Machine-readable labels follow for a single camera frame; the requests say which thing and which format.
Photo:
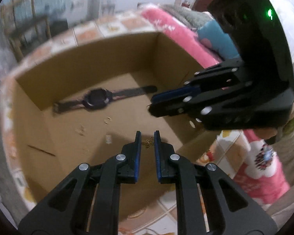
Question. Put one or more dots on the wooden chair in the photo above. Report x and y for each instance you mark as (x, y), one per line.
(27, 29)

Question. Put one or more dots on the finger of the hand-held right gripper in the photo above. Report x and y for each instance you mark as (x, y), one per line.
(171, 94)
(171, 107)

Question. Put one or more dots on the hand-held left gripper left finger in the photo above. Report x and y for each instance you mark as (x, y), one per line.
(138, 156)

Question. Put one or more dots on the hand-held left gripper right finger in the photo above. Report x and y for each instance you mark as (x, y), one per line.
(157, 156)

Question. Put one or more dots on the gold butterfly charm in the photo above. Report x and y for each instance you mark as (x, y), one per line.
(148, 143)

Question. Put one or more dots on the grey knitted cloth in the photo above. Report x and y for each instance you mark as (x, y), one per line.
(186, 14)

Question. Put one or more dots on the blue floral cloth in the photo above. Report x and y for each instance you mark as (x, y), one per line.
(51, 0)

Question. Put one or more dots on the brown cardboard box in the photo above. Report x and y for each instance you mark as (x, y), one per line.
(88, 63)

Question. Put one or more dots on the light blue pillow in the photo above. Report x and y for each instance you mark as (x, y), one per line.
(215, 39)

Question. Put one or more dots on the person's right hand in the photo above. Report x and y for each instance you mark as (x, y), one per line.
(265, 134)

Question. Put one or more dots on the dark blue smart watch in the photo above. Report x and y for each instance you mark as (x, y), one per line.
(96, 99)

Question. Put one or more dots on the pink flowered blanket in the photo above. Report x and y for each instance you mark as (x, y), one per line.
(262, 176)

